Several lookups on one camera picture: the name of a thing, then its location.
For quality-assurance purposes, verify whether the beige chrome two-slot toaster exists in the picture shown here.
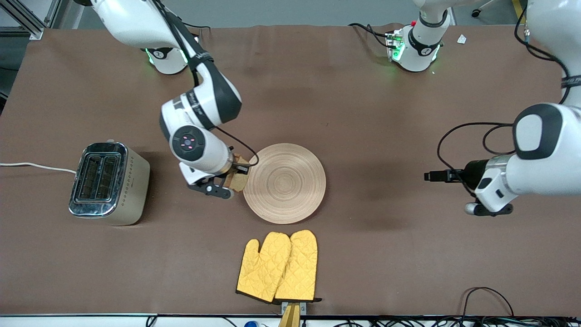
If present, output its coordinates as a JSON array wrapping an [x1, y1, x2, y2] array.
[[68, 141, 151, 226]]

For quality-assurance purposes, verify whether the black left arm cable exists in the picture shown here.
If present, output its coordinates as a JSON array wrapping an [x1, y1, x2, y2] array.
[[437, 122, 516, 198], [514, 8, 571, 105]]

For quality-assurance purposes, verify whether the yellow quilted oven mitt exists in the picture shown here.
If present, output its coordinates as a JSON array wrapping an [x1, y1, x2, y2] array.
[[275, 229, 322, 302], [236, 232, 292, 303]]

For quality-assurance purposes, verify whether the black looped cable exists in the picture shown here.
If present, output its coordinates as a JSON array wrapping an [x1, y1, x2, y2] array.
[[462, 287, 516, 318]]

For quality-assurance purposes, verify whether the round light wooden plate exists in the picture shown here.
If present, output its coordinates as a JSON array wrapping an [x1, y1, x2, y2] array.
[[243, 143, 326, 224]]

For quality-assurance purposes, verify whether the white toaster power cable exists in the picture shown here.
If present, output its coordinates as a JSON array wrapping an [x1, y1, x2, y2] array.
[[0, 162, 78, 174]]

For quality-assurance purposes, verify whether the black base cable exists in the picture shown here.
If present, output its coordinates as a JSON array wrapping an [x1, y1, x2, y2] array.
[[348, 23, 392, 49]]

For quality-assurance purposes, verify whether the brown toast slice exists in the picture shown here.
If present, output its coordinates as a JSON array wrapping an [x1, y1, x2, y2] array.
[[227, 154, 251, 193]]

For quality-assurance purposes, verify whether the wooden stick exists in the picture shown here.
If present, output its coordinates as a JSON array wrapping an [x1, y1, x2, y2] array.
[[278, 302, 301, 327]]

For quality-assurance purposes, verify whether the aluminium frame profile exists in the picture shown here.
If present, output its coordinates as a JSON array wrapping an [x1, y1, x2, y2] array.
[[0, 0, 62, 41]]

